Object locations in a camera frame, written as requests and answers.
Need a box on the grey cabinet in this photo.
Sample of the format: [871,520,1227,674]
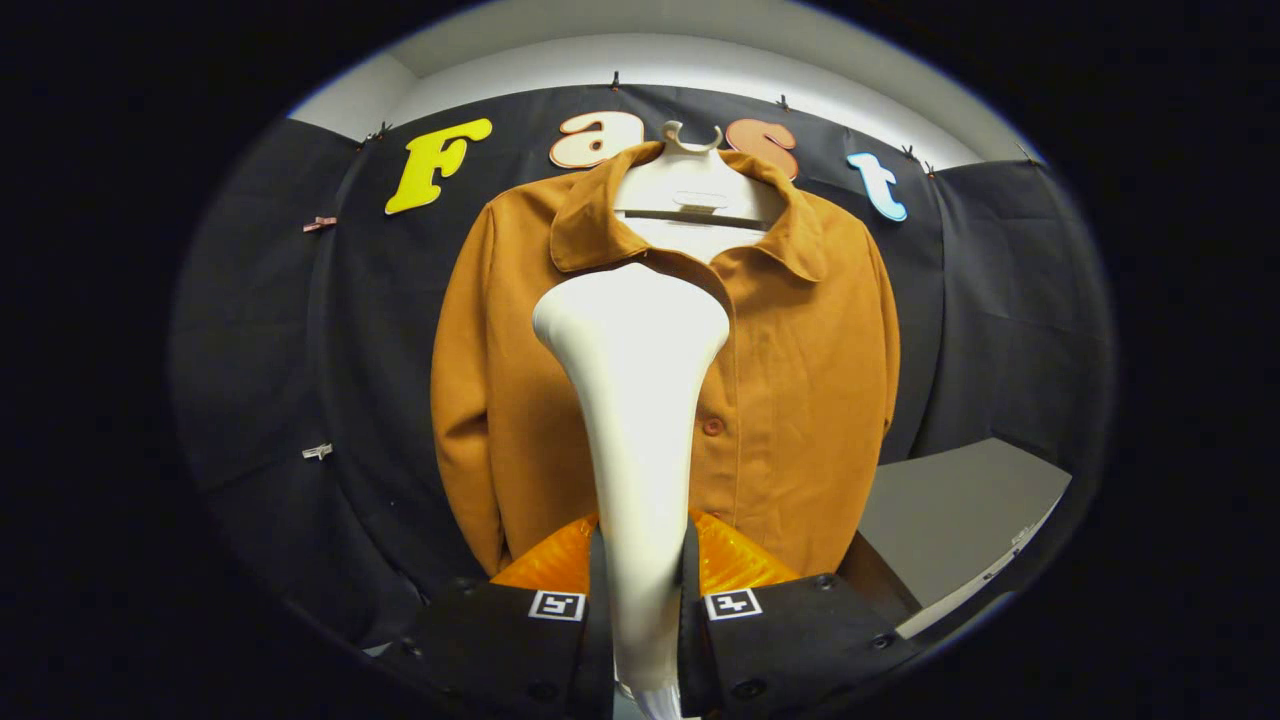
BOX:
[838,437,1073,641]

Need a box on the orange button-up shirt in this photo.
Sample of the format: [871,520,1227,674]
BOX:
[430,140,901,581]

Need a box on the white garment steamer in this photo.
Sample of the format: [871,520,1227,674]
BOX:
[531,262,732,720]

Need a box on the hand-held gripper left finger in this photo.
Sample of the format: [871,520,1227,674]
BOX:
[375,513,613,720]

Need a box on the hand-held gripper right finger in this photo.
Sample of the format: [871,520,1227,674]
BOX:
[680,510,921,720]

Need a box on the black backdrop cloth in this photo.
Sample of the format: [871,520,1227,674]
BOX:
[170,83,1118,651]

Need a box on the row of black cloth clips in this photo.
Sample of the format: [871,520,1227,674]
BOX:
[360,70,1041,181]

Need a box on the white mannequin torso stand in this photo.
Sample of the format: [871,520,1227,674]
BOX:
[612,120,786,264]

